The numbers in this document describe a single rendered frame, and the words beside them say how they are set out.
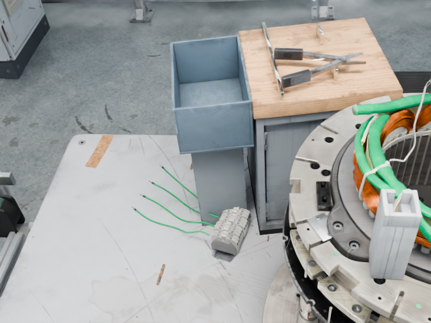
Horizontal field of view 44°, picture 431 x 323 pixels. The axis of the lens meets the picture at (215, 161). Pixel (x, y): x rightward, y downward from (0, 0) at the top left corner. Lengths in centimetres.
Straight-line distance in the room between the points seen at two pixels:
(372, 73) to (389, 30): 216
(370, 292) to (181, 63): 51
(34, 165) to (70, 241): 138
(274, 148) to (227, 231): 17
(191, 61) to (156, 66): 184
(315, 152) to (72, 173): 61
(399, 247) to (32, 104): 233
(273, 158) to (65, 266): 40
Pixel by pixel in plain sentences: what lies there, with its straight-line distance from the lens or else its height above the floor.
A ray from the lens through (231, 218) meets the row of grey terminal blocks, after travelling 89.
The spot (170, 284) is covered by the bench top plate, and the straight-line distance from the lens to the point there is 88.
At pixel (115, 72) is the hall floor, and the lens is 273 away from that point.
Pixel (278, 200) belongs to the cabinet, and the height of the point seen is 86.
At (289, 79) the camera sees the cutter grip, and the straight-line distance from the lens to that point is 71.
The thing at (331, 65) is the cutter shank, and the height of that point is 109.
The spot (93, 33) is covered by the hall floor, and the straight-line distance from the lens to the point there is 308.
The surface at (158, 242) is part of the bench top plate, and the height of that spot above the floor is 78.
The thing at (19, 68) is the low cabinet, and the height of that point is 4.
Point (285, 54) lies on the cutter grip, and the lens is 77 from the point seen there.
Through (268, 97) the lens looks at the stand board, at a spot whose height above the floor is 106.
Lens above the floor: 152
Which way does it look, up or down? 45 degrees down
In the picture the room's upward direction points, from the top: 6 degrees counter-clockwise
